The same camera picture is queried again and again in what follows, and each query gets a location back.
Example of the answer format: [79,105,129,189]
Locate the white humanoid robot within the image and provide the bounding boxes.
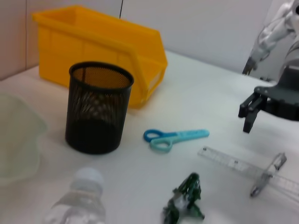
[242,0,299,77]

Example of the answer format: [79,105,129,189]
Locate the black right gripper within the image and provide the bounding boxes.
[238,66,299,133]

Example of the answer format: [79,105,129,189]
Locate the clear water bottle green label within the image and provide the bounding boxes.
[42,167,107,224]

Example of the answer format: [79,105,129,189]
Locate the clear plastic ruler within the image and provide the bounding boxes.
[197,146,299,196]

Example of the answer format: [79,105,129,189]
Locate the translucent green plastic bowl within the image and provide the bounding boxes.
[0,93,49,187]

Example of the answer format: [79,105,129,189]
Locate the yellow plastic storage bin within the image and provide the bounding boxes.
[31,6,169,110]

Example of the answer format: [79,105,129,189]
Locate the green plastic wrapper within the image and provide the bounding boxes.
[161,172,206,224]

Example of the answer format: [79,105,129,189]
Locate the clear pen silver grip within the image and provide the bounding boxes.
[249,152,288,197]

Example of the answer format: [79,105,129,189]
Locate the black mesh pen holder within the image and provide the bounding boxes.
[64,61,135,154]

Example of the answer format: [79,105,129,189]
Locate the blue scissors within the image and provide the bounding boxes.
[143,128,210,154]

